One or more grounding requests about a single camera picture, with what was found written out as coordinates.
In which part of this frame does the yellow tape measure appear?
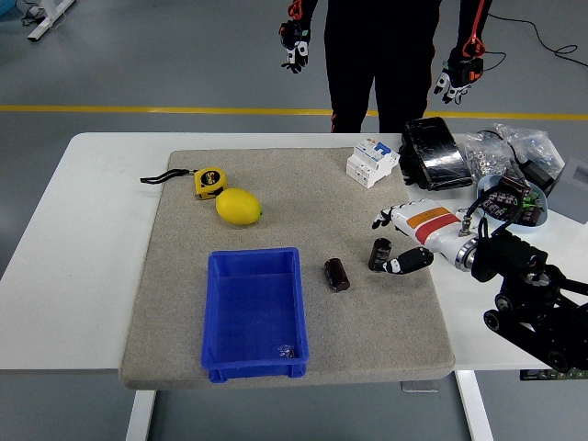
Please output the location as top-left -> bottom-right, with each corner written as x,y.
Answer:
140,167 -> 228,201

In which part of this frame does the blue plastic box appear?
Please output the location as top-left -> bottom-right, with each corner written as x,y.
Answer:
200,246 -> 310,384

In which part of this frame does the yellow lemon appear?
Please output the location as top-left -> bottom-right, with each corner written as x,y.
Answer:
215,187 -> 264,226

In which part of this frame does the grey-brown mat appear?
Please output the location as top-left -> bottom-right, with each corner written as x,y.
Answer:
118,146 -> 457,391

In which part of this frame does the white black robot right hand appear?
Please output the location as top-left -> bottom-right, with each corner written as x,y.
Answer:
371,198 -> 472,276

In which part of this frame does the metal bracket under table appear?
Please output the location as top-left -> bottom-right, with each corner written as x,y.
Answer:
400,379 -> 440,394

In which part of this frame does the black power adapter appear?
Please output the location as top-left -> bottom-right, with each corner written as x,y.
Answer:
523,158 -> 557,194

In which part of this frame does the table control panel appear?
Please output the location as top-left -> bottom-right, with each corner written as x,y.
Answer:
519,367 -> 588,381

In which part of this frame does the white table leg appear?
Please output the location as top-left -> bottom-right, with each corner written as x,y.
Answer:
454,369 -> 495,441
124,389 -> 157,441

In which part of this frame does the grey box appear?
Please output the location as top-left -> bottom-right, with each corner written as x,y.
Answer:
546,156 -> 588,212

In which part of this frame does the clear bag of hardware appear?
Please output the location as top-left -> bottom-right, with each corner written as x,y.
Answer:
458,122 -> 566,185

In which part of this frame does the black glossy case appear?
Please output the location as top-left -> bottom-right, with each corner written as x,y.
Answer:
398,116 -> 475,192

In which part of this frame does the person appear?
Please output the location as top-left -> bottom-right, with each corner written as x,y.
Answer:
323,0 -> 443,134

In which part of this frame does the black floor cable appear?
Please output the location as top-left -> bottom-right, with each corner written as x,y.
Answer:
486,11 -> 588,70

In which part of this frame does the white blue circuit breaker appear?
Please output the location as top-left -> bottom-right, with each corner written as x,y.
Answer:
345,139 -> 401,189

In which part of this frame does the light blue bowl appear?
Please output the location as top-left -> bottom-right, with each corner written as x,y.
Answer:
476,173 -> 550,230

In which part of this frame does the white metal frame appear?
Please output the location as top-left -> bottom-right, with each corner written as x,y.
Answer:
26,0 -> 77,42

